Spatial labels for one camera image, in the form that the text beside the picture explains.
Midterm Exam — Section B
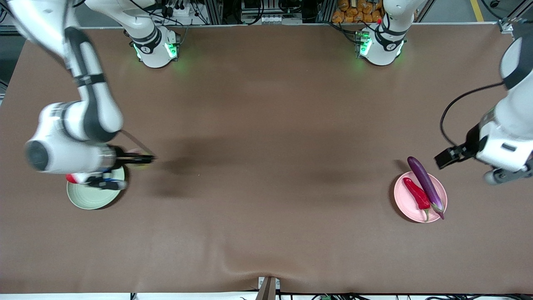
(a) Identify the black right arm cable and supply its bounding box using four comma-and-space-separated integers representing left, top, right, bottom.
120, 130, 156, 157

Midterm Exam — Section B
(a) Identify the green plate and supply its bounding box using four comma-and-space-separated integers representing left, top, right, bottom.
67, 165, 126, 210

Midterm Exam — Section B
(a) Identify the brown table cloth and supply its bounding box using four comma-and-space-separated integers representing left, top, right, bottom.
0, 23, 533, 294

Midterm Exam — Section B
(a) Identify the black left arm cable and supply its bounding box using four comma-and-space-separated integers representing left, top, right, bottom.
440, 81, 507, 149

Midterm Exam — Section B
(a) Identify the aluminium frame strut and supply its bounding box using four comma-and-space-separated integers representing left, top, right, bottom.
498, 0, 533, 34

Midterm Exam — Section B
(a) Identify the red chili pepper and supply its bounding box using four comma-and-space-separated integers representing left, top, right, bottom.
402, 178, 431, 222

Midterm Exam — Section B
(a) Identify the pile of orange items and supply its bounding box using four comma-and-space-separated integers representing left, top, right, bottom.
332, 0, 384, 24

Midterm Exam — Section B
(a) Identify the pink plate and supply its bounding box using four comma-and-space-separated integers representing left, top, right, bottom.
394, 171, 448, 223

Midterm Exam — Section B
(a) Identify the metal table edge bracket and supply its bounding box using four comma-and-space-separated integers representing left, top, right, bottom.
255, 276, 281, 300

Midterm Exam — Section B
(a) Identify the purple eggplant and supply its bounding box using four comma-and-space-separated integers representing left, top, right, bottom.
407, 156, 445, 220

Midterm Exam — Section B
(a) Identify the yellow pink peach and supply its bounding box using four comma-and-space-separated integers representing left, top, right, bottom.
127, 148, 151, 170

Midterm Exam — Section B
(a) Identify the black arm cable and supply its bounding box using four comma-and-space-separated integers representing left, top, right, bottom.
440, 81, 507, 149
120, 130, 156, 157

